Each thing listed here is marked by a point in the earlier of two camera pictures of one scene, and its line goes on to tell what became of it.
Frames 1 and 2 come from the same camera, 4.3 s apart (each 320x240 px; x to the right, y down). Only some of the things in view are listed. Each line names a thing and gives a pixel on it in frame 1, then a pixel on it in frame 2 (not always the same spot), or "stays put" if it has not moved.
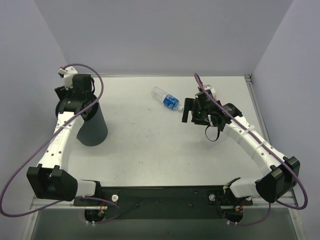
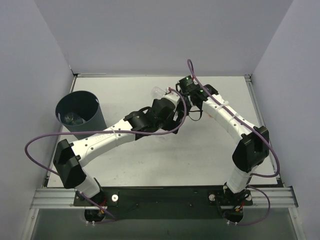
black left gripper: (75, 105) -> (178, 113)
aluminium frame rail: (38, 202) stays put
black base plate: (166, 202) stays put
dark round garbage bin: (94, 131) stays put
